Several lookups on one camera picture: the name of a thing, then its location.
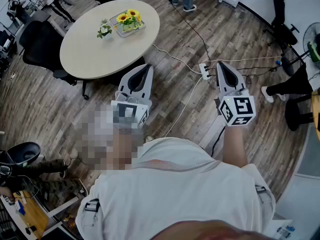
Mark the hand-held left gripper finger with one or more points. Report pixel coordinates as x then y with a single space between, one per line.
123 84
150 81

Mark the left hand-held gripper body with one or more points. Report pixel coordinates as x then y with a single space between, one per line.
146 101

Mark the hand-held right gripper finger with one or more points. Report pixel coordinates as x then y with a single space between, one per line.
218 80
240 82

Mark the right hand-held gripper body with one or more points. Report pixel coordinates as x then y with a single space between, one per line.
240 106

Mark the grey plastic tray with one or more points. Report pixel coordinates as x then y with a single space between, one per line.
118 30

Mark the yellow sunflower bouquet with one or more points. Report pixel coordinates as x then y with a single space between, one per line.
128 21

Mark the person's right forearm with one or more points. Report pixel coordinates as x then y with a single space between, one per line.
233 146

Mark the white power strip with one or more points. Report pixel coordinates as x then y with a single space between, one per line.
205 71

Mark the black stool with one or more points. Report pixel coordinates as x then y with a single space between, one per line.
295 114

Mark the white flower potted plant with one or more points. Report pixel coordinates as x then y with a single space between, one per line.
105 31

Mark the standing fan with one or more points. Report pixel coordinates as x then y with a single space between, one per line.
310 35

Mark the person's white shirt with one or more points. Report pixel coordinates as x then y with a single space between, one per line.
175 196

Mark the wooden side desk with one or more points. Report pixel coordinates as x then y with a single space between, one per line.
35 216

